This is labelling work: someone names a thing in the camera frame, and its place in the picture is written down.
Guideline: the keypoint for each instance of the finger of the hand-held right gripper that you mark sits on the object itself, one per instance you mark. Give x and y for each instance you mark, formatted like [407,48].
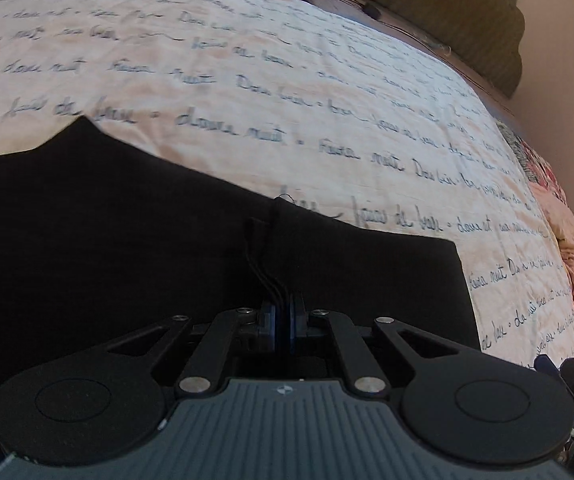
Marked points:
[549,366]

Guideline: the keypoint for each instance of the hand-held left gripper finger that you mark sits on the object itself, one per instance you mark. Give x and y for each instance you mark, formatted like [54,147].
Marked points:
[298,322]

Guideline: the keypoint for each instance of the white script-printed blanket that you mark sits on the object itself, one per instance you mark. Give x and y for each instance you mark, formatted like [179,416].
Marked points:
[267,90]

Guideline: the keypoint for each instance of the black pants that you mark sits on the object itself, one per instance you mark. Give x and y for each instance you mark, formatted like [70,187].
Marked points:
[117,240]

